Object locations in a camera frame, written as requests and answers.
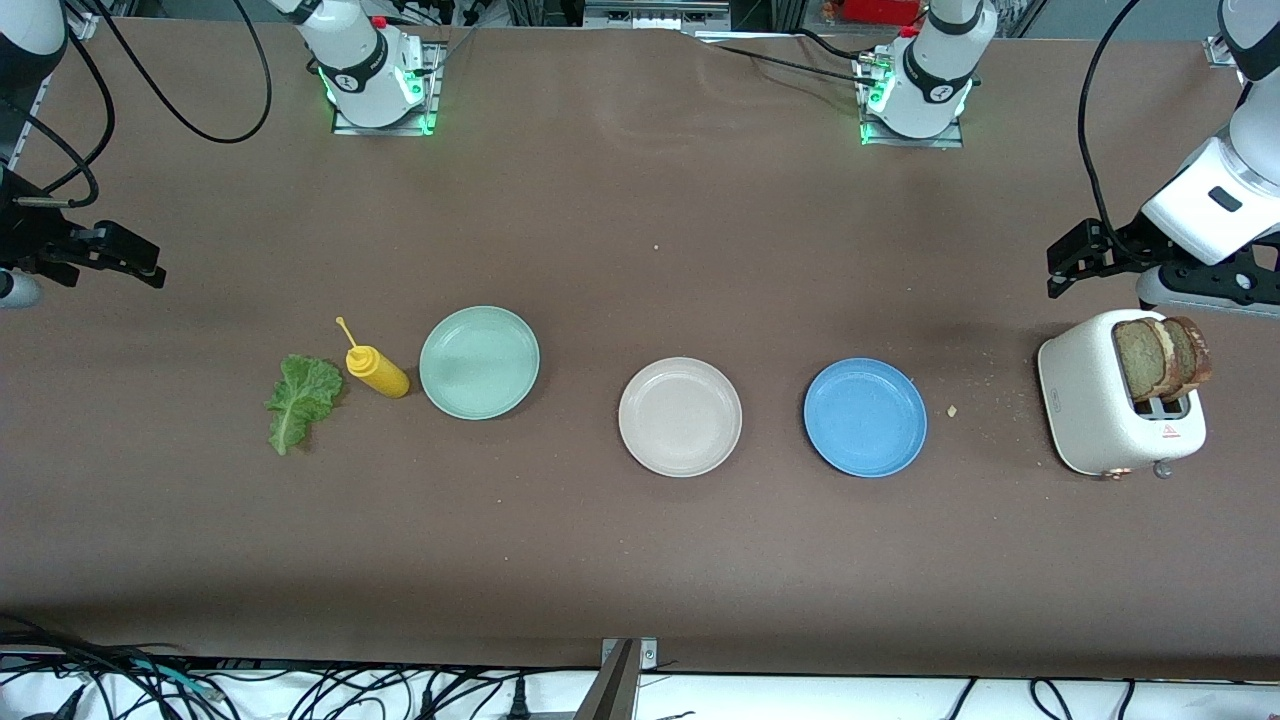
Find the brown bread slice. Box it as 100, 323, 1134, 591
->
1112, 318, 1181, 404
1165, 316, 1214, 401

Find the yellow mustard squeeze bottle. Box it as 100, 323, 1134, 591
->
335, 316, 412, 400

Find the blue plate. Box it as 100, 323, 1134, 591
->
803, 357, 929, 479

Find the pale green plate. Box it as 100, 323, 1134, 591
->
418, 305, 542, 421

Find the beige plate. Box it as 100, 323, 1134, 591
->
617, 356, 744, 479

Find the white toaster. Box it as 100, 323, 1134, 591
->
1037, 308, 1208, 481

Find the green lettuce leaf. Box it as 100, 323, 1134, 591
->
265, 354, 345, 457

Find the red box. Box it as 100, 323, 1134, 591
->
840, 0, 926, 26

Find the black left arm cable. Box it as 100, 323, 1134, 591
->
1077, 0, 1146, 251

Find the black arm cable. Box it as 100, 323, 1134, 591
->
0, 0, 273, 211
1077, 0, 1146, 251

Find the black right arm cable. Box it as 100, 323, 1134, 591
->
0, 0, 273, 211

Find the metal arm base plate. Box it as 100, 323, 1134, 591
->
858, 50, 966, 149
330, 40, 443, 137

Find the black base cable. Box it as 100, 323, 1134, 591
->
690, 28, 881, 89

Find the teal cable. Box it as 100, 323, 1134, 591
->
125, 658, 221, 699

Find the black cable bundle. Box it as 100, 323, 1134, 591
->
0, 612, 601, 720

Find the black cable loop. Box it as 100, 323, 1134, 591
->
1030, 678, 1076, 720

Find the grey metal rail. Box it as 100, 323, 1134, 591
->
583, 0, 731, 31

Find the metal table edge bracket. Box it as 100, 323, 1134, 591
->
575, 637, 659, 720

